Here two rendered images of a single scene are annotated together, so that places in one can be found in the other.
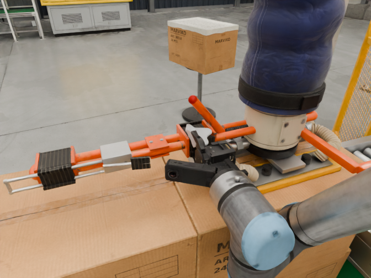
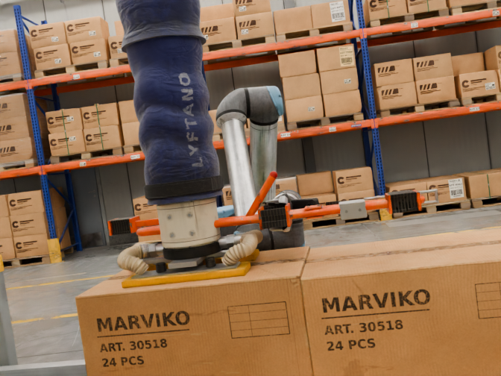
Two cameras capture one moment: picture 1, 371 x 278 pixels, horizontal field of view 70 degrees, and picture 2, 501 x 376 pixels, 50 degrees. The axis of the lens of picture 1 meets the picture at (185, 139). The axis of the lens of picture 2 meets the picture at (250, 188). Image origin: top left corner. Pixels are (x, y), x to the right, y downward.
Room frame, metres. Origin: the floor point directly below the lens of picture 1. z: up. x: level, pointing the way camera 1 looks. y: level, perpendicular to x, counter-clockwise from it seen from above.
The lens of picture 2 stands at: (1.96, 0.67, 1.25)
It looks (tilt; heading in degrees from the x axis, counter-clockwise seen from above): 3 degrees down; 210
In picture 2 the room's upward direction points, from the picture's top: 8 degrees counter-clockwise
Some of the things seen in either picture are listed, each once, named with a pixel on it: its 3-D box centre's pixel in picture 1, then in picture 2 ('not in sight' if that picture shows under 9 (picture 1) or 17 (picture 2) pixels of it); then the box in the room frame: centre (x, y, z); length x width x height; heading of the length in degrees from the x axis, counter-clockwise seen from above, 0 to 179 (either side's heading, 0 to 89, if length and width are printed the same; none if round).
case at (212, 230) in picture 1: (253, 202); (212, 336); (0.69, -0.25, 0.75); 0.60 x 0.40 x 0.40; 109
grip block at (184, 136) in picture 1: (195, 137); (275, 215); (0.61, -0.03, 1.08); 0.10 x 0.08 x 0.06; 21
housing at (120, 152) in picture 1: (116, 156); (352, 209); (0.53, 0.17, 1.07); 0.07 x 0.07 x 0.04; 21
